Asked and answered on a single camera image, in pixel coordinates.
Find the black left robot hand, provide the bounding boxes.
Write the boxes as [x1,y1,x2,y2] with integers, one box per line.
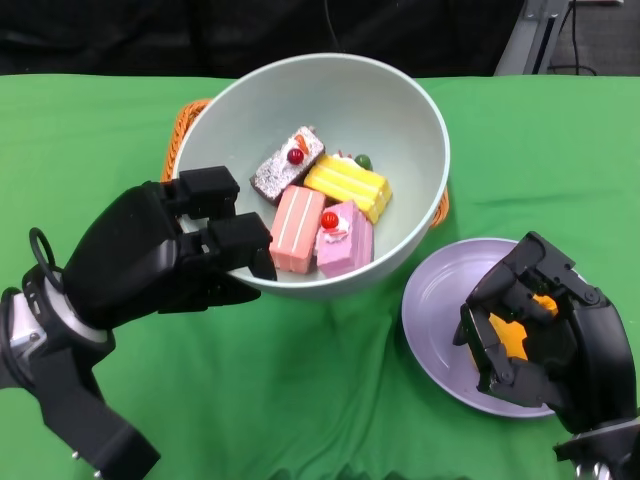
[62,166,279,331]

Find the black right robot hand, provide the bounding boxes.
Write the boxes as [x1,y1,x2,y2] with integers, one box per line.
[452,230,640,435]

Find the orange bagel bread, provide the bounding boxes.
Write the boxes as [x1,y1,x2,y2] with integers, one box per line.
[487,293,560,362]

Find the grey-green bowl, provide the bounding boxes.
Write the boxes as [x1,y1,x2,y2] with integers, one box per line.
[172,52,451,301]

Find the orange wicker basket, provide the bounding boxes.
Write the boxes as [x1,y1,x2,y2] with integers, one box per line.
[159,98,451,229]

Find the chocolate cake slice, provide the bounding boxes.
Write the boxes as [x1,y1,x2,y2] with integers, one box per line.
[249,124,326,206]

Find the salmon striped cake slice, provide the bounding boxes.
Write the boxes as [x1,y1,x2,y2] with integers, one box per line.
[268,184,327,274]

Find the pale lavender plate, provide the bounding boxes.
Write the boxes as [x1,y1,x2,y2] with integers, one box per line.
[401,237,584,419]

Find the pink cake slice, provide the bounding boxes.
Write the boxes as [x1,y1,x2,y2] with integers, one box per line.
[314,199,375,280]

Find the yellow cake slice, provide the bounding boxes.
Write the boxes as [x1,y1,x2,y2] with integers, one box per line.
[303,153,393,225]

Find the green tablecloth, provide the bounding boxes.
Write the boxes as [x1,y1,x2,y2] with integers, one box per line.
[0,73,640,480]

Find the black backdrop cloth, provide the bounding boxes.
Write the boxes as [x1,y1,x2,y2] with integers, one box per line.
[0,0,529,80]

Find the grey metal stand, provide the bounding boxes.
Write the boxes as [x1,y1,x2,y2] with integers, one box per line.
[494,0,574,77]

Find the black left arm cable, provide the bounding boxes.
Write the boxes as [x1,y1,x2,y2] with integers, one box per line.
[28,227,66,294]

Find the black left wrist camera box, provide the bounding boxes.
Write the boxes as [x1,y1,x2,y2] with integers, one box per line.
[29,344,162,480]

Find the black floor cable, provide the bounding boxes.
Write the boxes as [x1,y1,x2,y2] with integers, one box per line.
[547,0,599,77]

